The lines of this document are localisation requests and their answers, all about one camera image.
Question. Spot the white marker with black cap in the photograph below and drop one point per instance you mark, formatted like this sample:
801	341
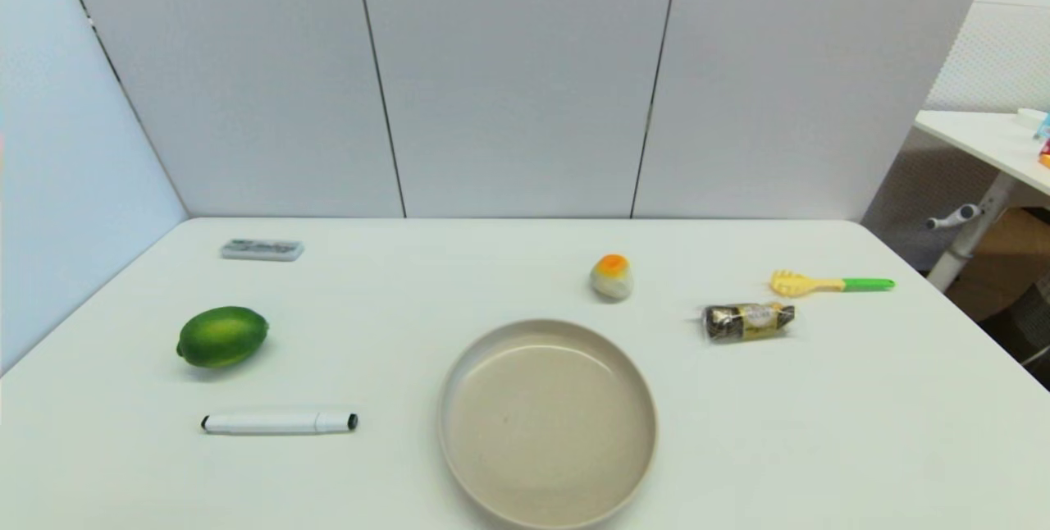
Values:
271	422

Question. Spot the white toy egg orange yolk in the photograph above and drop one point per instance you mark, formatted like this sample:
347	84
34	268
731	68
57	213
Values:
612	277

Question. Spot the beige round plate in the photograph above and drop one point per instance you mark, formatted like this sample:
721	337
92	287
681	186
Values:
548	423

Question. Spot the gold wrapped candy pack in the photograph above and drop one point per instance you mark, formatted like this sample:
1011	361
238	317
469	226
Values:
748	322

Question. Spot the green lime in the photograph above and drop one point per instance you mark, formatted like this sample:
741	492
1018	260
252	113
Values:
221	336

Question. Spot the white side table leg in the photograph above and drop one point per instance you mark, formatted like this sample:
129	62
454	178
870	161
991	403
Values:
972	239

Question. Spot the white side table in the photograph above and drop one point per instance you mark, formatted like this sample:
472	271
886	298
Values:
988	140

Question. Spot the brown cardboard box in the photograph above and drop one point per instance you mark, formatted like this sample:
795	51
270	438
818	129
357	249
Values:
1005	263

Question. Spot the white pegboard panel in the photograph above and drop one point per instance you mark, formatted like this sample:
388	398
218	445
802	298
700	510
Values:
1001	54

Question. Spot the orange small item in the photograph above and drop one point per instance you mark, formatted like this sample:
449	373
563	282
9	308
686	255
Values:
1045	156

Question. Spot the blue small item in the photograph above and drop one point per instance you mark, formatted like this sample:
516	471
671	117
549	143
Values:
1044	128

